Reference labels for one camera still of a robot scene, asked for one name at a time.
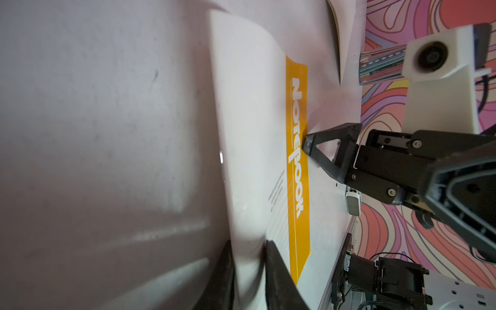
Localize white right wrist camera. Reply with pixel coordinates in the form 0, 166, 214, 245
402, 23, 492, 134

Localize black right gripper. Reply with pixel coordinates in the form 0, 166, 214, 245
302, 123, 495, 264

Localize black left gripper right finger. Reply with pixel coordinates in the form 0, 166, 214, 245
265, 240, 309, 310

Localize white lined notebook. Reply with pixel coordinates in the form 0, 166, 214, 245
327, 0, 357, 83

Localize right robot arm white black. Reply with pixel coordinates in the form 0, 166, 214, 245
302, 123, 495, 309

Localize clear cup of pencils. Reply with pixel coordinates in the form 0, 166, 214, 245
359, 45, 407, 85

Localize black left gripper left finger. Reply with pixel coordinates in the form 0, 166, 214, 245
193, 240, 235, 310

